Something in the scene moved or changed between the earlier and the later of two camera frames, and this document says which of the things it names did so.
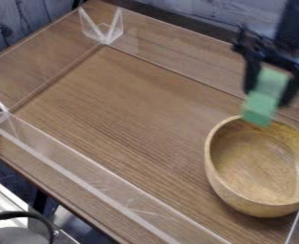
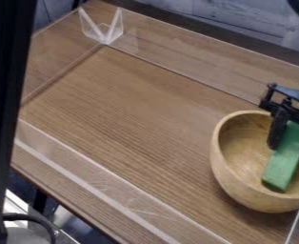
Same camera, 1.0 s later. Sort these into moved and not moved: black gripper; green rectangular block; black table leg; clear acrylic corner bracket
Moved: green rectangular block; black gripper
Not moved: clear acrylic corner bracket; black table leg
